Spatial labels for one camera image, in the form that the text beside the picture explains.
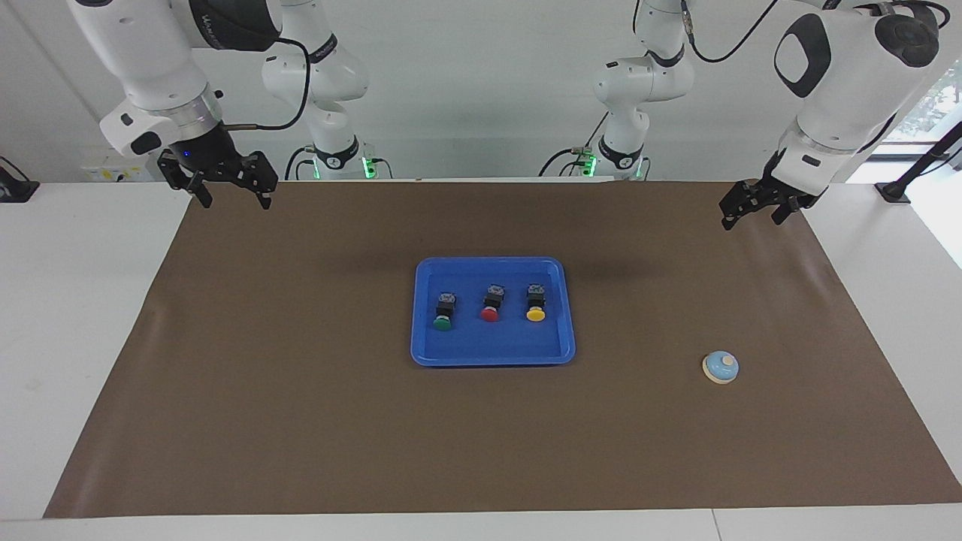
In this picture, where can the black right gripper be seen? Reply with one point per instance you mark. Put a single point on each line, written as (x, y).
(214, 158)

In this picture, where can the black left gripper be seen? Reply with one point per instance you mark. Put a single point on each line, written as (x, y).
(785, 191)

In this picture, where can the light blue desk bell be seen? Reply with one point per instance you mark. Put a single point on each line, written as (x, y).
(720, 368)

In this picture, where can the green push button switch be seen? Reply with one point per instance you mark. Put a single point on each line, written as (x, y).
(443, 324)

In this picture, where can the yellow push button switch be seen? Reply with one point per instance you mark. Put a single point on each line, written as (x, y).
(535, 315)

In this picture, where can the red push button switch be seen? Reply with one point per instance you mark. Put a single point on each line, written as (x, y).
(490, 314)

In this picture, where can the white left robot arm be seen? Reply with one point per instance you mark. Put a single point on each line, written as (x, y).
(849, 75)

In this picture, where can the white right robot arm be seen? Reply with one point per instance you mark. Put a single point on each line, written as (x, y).
(143, 52)

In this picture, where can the blue plastic tray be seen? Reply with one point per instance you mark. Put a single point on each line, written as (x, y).
(488, 346)

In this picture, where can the black clamp stand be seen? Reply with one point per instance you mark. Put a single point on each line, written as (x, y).
(893, 191)

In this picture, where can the window with green foliage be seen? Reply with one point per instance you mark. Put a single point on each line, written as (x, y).
(936, 101)

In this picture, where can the brown table mat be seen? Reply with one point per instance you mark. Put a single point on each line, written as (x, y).
(301, 436)

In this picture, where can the white wall socket box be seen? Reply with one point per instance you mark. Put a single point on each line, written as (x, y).
(105, 174)

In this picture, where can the black desk mount base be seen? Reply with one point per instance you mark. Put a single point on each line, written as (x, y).
(15, 191)

